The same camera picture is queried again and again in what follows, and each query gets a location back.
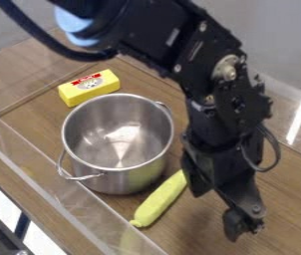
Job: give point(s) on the yellow butter block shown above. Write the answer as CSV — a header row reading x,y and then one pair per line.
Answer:
x,y
87,87

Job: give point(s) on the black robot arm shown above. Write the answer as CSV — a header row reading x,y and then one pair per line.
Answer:
x,y
175,38

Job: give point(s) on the dark metal table frame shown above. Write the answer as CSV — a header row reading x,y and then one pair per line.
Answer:
x,y
1,232

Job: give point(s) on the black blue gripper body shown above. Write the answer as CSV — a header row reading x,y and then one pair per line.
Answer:
x,y
214,150

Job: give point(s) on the clear acrylic front barrier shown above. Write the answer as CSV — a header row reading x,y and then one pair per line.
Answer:
x,y
77,202

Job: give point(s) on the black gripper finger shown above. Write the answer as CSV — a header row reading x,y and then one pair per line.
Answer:
x,y
197,183
238,223

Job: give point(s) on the silver metal pot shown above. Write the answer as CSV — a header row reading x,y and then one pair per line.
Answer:
x,y
116,136

